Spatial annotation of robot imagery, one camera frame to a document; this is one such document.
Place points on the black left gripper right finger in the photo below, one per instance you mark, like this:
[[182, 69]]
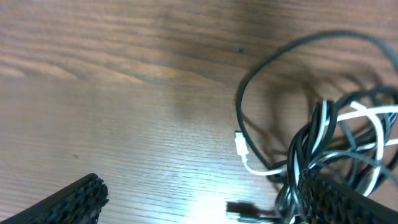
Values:
[[323, 200]]

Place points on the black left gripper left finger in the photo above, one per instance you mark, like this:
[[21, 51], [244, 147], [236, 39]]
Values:
[[78, 203]]

